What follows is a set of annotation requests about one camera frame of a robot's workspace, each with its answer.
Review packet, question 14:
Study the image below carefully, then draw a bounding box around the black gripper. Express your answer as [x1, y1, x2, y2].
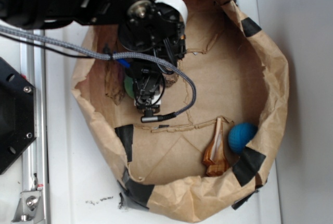
[125, 60, 166, 97]

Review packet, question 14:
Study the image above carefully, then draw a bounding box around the green dimpled ball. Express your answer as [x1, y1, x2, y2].
[123, 75, 135, 99]

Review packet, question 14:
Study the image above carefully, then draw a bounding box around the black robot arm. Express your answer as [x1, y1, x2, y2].
[1, 0, 187, 66]

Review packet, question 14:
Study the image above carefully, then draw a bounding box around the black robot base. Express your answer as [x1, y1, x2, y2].
[1, 58, 36, 175]

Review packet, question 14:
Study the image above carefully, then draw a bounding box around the blue dimpled ball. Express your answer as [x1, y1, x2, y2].
[228, 122, 258, 154]

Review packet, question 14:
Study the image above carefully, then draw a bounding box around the brown rock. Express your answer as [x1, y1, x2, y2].
[163, 73, 179, 88]

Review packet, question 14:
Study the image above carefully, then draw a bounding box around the brown glossy seashell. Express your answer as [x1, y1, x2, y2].
[202, 117, 230, 177]

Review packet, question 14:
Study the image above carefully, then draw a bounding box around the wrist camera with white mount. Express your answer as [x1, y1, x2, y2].
[134, 89, 162, 114]

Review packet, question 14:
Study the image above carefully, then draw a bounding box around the brown paper bag enclosure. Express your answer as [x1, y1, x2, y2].
[72, 0, 289, 222]

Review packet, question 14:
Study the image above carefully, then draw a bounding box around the aluminium rail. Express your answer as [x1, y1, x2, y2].
[20, 44, 51, 223]

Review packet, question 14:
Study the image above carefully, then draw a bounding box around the grey braided cable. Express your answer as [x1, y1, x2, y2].
[0, 24, 197, 123]

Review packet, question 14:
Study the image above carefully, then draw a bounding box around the metal corner bracket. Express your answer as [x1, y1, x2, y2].
[10, 191, 45, 223]

